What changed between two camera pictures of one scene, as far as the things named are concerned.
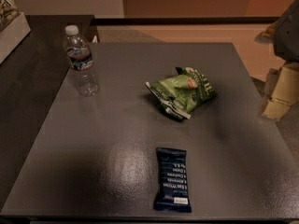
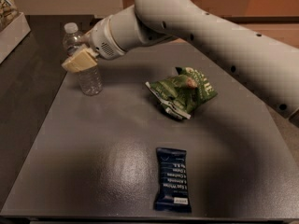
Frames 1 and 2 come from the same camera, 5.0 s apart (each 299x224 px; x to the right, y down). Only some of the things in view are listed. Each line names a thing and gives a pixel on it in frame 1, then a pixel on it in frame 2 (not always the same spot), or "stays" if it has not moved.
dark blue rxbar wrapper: x=172 y=193 stays
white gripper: x=288 y=35 to x=100 y=40
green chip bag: x=183 y=92 stays
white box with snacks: x=14 y=26 stays
